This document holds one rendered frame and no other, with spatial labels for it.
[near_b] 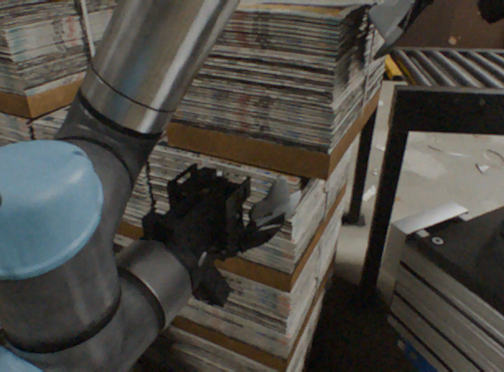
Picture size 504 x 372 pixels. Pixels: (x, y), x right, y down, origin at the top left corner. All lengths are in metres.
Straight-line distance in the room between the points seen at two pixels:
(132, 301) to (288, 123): 0.35
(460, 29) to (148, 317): 4.37
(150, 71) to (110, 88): 0.03
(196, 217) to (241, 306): 0.48
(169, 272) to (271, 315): 0.48
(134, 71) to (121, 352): 0.20
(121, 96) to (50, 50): 0.64
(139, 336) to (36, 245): 0.13
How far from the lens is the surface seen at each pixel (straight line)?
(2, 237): 0.24
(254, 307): 0.82
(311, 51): 0.55
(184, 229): 0.37
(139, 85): 0.31
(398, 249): 0.66
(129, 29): 0.31
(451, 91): 1.22
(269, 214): 0.47
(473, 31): 4.59
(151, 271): 0.34
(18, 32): 0.91
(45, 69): 0.94
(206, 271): 0.42
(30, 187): 0.23
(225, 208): 0.39
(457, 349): 0.66
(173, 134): 0.70
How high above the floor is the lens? 1.13
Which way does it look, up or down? 31 degrees down
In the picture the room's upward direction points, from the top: straight up
